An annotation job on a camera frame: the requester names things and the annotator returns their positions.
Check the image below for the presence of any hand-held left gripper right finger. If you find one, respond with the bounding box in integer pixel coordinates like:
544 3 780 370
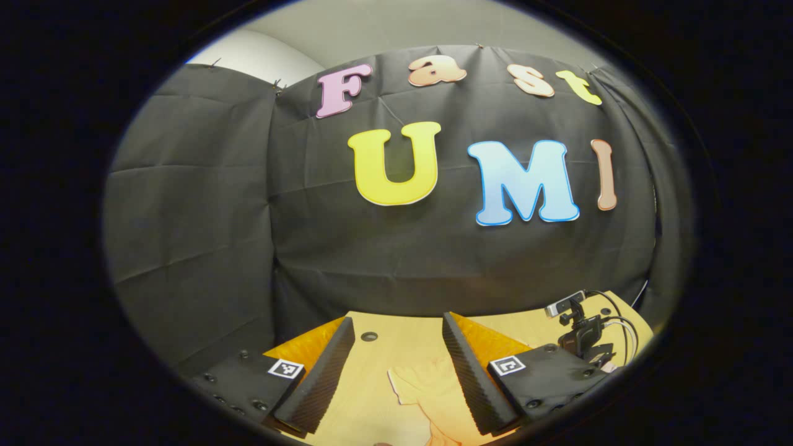
441 312 611 437

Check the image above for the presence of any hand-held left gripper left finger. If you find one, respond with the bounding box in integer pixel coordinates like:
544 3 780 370
189 316 357 437

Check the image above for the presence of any orange T-shirt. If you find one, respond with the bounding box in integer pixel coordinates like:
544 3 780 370
387 356 493 446

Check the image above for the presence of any webcam on black stand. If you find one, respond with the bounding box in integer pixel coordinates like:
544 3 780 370
545 290 617 371

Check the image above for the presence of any black backdrop cloth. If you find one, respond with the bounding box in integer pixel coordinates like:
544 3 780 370
102 45 694 378

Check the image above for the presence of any black cable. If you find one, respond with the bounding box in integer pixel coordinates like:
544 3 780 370
585 289 640 366

